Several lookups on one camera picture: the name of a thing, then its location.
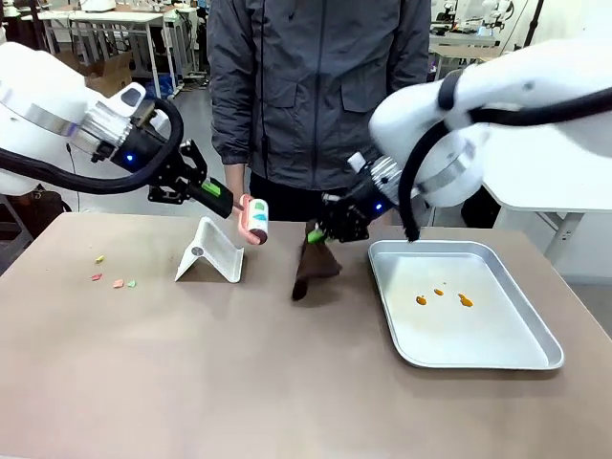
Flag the white folded stand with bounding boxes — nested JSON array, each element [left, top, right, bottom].
[[173, 215, 246, 285]]

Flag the person's grey jacket torso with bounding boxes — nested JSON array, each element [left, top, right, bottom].
[[206, 0, 432, 193]]

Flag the dark shoulder bag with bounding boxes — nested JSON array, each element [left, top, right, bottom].
[[8, 185, 74, 227]]

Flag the pink lint roller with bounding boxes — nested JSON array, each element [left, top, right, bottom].
[[236, 193, 272, 247]]

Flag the brown cardboard box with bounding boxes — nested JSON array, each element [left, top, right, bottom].
[[60, 49, 134, 99]]

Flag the person's right hand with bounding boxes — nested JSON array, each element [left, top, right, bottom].
[[224, 164, 249, 206]]

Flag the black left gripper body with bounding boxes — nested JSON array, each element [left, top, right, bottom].
[[114, 124, 192, 188]]

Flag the white background work table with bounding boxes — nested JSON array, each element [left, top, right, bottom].
[[36, 8, 166, 93]]

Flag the wood top background table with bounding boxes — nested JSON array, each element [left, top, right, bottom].
[[428, 41, 509, 83]]

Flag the person's black trousers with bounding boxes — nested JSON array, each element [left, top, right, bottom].
[[248, 170, 365, 224]]

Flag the black frame beside table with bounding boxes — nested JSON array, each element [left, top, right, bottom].
[[0, 192, 35, 277]]

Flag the brown cloth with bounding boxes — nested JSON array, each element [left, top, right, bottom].
[[291, 237, 343, 303]]

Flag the white side table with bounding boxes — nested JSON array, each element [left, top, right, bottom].
[[481, 179, 612, 270]]

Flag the blue bin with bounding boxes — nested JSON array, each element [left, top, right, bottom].
[[156, 73, 177, 100]]

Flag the silver metal tray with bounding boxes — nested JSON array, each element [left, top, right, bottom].
[[367, 239, 566, 371]]

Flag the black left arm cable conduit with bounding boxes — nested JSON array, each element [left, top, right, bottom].
[[0, 97, 186, 195]]

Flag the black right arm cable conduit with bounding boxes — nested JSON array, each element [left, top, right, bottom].
[[398, 85, 612, 243]]

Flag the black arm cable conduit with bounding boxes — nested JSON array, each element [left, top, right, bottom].
[[0, 97, 186, 195], [398, 85, 612, 243]]

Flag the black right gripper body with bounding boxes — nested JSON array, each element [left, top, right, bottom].
[[340, 173, 399, 227]]

